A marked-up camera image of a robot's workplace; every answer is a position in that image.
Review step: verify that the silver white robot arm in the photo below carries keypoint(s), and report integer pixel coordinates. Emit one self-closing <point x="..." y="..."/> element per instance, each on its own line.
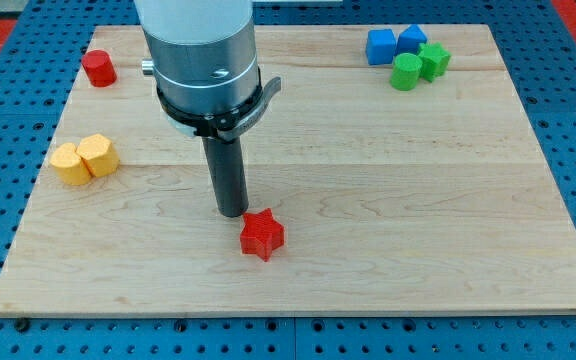
<point x="204" y="60"/>

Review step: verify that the yellow heart block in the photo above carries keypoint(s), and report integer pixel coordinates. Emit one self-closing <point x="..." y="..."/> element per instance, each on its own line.
<point x="69" y="165"/>

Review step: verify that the red star block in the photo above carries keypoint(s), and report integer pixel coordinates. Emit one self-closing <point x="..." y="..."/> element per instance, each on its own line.
<point x="261" y="234"/>

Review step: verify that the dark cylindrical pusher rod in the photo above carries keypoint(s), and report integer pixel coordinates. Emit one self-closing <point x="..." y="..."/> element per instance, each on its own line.
<point x="227" y="173"/>

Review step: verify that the light wooden board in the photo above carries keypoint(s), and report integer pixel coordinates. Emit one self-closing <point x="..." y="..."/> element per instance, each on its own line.
<point x="432" y="202"/>

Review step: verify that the green cylinder block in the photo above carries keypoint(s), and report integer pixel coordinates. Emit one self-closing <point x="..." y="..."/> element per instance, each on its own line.
<point x="406" y="71"/>

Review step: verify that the blue cube block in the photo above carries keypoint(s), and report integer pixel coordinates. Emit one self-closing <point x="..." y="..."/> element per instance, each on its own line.
<point x="380" y="47"/>

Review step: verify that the blue pentagon block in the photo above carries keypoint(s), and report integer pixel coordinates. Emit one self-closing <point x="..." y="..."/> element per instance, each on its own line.
<point x="410" y="39"/>

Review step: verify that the yellow hexagon block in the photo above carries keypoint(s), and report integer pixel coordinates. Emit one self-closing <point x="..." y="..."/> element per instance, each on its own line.
<point x="99" y="155"/>

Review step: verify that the green star block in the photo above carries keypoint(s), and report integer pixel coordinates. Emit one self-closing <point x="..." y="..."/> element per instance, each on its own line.
<point x="435" y="59"/>

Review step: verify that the red cylinder block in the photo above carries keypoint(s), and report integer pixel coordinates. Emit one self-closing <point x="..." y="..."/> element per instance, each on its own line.
<point x="99" y="68"/>

